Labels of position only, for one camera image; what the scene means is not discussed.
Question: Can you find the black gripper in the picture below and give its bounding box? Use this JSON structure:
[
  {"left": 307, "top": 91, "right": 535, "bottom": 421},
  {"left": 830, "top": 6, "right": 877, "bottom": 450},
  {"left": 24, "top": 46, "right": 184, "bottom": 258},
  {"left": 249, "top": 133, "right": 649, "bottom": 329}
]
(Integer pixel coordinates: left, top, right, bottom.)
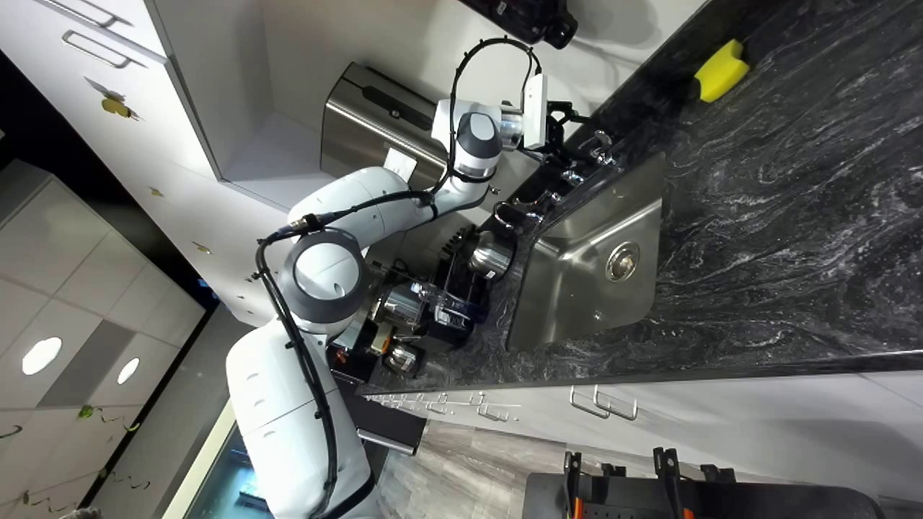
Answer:
[{"left": 542, "top": 100, "right": 624, "bottom": 196}]

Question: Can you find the chrome tap with black base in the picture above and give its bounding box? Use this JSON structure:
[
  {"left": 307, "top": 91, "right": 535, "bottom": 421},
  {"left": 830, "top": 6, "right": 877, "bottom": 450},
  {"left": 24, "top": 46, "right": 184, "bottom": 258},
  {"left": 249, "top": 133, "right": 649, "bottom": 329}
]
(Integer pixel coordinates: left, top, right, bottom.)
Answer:
[{"left": 437, "top": 218, "right": 529, "bottom": 335}]

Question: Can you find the round metal sink drain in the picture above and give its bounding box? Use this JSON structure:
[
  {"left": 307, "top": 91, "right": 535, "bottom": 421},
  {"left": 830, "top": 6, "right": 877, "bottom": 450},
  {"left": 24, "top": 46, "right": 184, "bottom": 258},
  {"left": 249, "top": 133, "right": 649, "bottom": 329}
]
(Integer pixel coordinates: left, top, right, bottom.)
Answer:
[{"left": 607, "top": 239, "right": 644, "bottom": 283}]

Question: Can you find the stainless steel sink basin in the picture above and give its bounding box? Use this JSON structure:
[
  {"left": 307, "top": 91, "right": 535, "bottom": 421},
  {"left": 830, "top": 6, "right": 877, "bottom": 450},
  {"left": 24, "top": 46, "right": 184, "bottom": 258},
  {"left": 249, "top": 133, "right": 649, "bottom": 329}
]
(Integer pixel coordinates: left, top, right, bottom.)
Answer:
[{"left": 504, "top": 175, "right": 676, "bottom": 355}]

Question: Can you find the yellow sponge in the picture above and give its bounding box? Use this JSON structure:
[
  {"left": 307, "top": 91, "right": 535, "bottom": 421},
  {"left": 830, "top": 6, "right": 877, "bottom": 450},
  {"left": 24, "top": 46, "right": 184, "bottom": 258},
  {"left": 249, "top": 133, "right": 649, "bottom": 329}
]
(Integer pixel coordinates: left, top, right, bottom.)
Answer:
[{"left": 693, "top": 38, "right": 754, "bottom": 107}]

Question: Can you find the small chrome canister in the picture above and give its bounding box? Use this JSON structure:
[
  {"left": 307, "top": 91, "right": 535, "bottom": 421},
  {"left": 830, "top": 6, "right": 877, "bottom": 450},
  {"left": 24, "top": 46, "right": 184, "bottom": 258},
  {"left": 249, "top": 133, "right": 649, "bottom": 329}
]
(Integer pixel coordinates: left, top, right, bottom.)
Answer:
[{"left": 380, "top": 340, "right": 425, "bottom": 376}]

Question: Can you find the white cabinet front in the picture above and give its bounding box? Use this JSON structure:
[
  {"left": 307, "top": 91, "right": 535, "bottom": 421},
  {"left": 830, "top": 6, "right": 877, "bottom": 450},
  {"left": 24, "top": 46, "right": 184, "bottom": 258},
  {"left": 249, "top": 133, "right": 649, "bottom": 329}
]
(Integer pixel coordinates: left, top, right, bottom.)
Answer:
[{"left": 370, "top": 368, "right": 923, "bottom": 485}]

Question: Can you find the orange black spring clamp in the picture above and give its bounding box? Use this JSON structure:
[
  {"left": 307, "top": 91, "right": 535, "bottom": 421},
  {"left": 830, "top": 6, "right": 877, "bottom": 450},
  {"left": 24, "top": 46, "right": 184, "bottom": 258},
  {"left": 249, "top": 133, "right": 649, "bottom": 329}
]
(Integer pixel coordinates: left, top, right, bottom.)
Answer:
[
  {"left": 561, "top": 450, "right": 592, "bottom": 519},
  {"left": 649, "top": 443, "right": 693, "bottom": 519}
]

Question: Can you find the yellow sticker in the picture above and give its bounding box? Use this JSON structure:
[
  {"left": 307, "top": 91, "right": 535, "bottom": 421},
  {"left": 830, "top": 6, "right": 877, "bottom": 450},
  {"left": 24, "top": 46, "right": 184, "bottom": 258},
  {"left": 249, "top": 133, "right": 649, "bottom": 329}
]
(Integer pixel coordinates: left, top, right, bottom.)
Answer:
[{"left": 85, "top": 78, "right": 140, "bottom": 121}]

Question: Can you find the round ceiling light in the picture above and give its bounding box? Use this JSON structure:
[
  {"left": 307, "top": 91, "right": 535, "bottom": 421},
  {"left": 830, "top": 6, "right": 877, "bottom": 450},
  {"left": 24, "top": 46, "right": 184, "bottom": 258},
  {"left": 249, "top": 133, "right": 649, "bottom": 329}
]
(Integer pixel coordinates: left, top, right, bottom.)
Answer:
[
  {"left": 112, "top": 355, "right": 145, "bottom": 389},
  {"left": 17, "top": 335, "right": 66, "bottom": 381}
]

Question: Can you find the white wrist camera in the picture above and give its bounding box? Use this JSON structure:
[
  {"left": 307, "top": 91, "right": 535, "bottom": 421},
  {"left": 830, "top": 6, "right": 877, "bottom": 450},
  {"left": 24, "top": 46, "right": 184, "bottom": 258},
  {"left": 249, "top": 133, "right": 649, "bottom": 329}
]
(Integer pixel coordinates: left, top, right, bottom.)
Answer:
[{"left": 519, "top": 69, "right": 555, "bottom": 152}]

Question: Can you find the black camera device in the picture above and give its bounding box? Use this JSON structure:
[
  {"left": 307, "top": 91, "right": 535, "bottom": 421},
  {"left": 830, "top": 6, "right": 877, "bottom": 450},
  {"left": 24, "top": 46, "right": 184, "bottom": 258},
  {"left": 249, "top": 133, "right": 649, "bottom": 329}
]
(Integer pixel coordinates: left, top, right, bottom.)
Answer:
[{"left": 458, "top": 0, "right": 584, "bottom": 52}]

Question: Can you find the long silver cupboard handle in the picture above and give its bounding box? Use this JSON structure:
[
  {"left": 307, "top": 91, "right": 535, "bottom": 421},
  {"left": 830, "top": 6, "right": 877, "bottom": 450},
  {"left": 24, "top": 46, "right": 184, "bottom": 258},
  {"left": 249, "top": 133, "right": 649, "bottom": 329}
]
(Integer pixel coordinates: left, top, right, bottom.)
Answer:
[{"left": 62, "top": 25, "right": 135, "bottom": 72}]

